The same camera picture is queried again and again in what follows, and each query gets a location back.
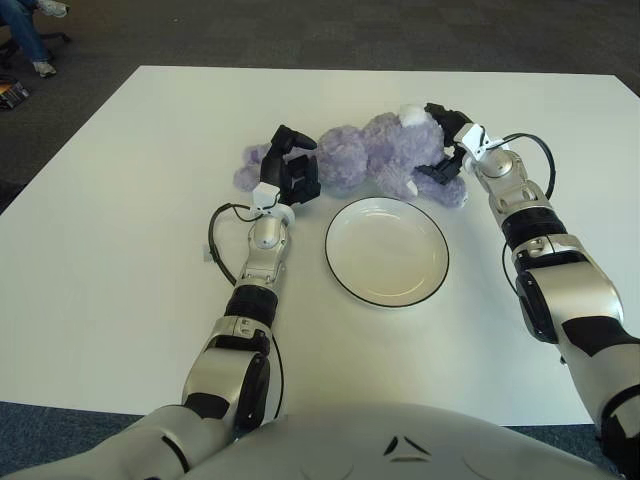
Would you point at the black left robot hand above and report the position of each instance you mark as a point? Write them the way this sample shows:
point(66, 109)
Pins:
point(295, 180)

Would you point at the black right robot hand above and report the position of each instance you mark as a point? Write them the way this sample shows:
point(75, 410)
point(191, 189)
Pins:
point(450, 120)

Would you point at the purple plush doll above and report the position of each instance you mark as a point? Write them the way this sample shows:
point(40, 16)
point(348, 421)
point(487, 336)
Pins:
point(380, 150)

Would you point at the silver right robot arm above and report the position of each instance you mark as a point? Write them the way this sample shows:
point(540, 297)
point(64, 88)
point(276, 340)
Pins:
point(550, 250)

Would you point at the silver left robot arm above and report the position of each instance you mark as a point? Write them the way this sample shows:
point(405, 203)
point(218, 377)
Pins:
point(262, 260)

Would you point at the white plate with black rim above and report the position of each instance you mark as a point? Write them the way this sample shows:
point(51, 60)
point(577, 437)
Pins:
point(385, 250)

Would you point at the white right wrist connector box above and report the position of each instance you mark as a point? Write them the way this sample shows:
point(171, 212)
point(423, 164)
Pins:
point(472, 140)

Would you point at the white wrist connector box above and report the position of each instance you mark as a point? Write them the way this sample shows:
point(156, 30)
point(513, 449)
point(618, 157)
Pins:
point(265, 194)
point(472, 140)

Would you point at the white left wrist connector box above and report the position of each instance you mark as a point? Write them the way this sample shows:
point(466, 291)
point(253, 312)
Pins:
point(265, 194)

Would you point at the small white tag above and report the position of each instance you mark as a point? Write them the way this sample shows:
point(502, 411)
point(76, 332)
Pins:
point(206, 253)

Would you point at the white sneaker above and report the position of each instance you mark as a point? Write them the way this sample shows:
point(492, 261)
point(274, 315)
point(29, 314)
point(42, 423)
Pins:
point(52, 7)
point(44, 69)

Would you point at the grey robot torso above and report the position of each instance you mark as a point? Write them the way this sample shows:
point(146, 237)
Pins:
point(350, 450)

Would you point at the black office chair base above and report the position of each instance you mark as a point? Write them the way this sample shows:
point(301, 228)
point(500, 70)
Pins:
point(55, 37)

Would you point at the dark box on floor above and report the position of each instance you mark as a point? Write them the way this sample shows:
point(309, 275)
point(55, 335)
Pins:
point(14, 95)

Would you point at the person leg in blue jeans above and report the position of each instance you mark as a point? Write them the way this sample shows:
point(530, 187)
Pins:
point(25, 35)

